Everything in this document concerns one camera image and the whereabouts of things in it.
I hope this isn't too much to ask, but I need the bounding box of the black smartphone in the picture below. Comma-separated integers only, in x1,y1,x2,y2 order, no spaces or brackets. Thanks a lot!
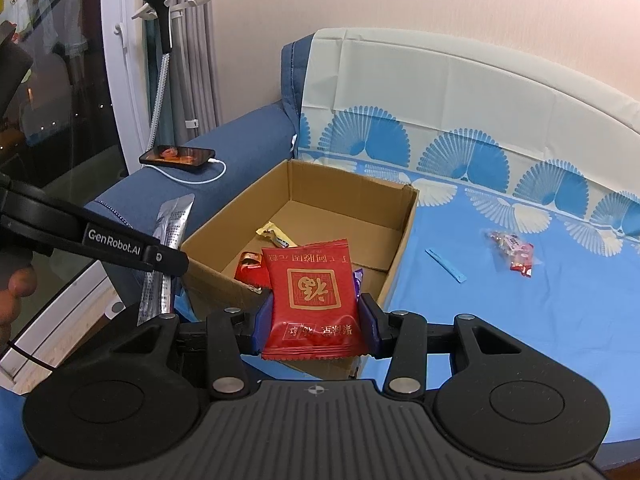
139,145,217,175

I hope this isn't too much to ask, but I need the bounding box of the cream wafer bar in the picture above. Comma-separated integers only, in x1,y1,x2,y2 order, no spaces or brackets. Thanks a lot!
256,223,297,250

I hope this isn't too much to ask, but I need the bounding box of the person's left hand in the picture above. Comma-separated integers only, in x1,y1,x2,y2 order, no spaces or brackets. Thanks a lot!
0,265,37,346

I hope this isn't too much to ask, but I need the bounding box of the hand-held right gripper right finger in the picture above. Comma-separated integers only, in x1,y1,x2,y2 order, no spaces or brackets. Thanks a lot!
359,292,538,401

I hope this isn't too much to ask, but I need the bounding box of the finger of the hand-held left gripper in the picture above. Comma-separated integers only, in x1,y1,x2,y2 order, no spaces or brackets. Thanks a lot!
75,207,190,278

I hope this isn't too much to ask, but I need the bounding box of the red black snack packet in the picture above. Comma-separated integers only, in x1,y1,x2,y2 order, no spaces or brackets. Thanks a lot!
235,251,273,292

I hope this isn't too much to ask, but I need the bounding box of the blue strip packet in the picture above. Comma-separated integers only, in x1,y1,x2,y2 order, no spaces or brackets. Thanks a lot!
425,248,467,284

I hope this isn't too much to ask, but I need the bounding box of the white charging cable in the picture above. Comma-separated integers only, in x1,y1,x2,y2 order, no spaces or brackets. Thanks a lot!
150,157,227,186

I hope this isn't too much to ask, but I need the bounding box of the silver stick packet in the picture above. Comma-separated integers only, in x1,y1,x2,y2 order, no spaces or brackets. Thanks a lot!
136,193,196,328

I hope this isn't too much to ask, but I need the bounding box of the thin black cable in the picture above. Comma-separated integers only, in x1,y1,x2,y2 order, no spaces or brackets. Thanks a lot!
0,340,58,376

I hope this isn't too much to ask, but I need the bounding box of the red square snack packet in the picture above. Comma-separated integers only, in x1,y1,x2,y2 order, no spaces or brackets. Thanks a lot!
260,239,366,361

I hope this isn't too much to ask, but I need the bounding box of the grey curtain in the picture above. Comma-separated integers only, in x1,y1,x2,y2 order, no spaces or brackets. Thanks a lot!
170,0,223,146

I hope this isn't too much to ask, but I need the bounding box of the blue fabric sofa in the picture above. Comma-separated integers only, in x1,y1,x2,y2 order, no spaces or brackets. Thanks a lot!
82,35,316,311

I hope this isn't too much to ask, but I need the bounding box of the clear candy bag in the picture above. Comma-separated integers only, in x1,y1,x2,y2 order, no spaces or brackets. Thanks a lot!
481,227,545,279

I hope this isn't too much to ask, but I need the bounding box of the cardboard box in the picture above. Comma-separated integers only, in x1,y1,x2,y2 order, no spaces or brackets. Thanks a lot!
180,159,420,383

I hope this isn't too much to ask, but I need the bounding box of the white door frame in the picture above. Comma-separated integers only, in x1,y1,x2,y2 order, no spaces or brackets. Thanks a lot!
0,0,153,386

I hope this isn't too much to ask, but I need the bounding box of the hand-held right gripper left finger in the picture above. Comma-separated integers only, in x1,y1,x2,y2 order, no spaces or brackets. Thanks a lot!
102,292,275,401

